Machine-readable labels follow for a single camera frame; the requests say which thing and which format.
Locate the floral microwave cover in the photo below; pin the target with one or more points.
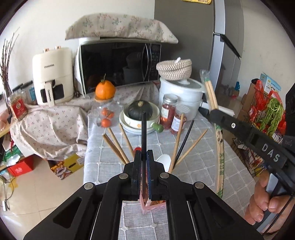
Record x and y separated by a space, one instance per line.
119 25

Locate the clear jar with red label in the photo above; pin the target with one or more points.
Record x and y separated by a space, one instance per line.
175 124

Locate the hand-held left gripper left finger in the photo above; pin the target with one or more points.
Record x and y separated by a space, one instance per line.
137 175

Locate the white plastic spoon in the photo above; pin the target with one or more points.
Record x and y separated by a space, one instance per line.
163 160

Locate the dark green pumpkin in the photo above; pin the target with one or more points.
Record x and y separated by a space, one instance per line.
137 110

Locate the floral table cloth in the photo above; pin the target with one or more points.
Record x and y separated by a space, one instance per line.
53 129

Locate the green box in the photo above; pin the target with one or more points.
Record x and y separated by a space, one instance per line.
10 155

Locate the brown cardboard box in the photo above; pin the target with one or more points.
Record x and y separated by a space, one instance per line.
247 97

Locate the person's right hand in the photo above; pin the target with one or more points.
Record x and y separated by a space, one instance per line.
257 198

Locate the yellow sign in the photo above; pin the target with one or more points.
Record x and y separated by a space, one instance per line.
196 1

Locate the red plastic bag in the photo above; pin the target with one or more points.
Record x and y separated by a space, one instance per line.
259 97

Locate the red cardboard box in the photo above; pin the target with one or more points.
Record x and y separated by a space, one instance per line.
20 168

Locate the clear jar with silver lid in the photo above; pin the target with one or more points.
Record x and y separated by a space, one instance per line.
167 110

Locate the small tangerine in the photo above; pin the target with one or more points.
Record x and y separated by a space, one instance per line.
104 112
111 114
106 122

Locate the yellow printed carton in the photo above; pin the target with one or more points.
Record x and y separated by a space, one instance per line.
69 165

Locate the clear glass jar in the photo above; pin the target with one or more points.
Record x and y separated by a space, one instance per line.
95 115

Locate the white plate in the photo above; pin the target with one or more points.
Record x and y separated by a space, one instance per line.
124 128

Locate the dark chopstick with gold end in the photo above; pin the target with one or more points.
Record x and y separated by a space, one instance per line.
184 143
144 133

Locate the cream air fryer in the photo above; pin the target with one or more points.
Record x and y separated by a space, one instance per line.
53 69

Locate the dark lid storage jar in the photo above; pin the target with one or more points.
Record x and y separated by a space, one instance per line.
27 92
17 88

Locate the green long beans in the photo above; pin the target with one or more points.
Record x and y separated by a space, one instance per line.
274 110

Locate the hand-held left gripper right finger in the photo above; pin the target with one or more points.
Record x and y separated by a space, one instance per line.
151 180

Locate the chopstick packet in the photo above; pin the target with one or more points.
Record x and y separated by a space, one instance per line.
210 92

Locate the small red object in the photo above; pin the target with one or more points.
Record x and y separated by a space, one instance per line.
137 148

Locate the large orange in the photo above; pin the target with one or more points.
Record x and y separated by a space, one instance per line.
104 90

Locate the black microwave oven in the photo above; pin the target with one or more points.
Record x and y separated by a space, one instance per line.
115 64

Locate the white rice cooker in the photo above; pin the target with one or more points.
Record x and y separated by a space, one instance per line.
184 92

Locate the dried twigs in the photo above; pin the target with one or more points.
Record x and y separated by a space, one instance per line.
5 76

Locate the grey refrigerator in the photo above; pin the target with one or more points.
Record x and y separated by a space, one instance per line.
196 34

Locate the light wooden chopstick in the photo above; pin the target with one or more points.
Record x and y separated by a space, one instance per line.
176 143
118 144
126 139
193 145
114 148

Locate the woven straw basket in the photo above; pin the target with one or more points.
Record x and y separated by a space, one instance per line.
174 69

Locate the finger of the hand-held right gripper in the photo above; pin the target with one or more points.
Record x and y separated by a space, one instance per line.
230 125

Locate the pink perforated utensil basket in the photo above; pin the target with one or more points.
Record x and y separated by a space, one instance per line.
144 206

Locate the box with blue print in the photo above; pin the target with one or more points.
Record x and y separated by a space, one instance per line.
272 84

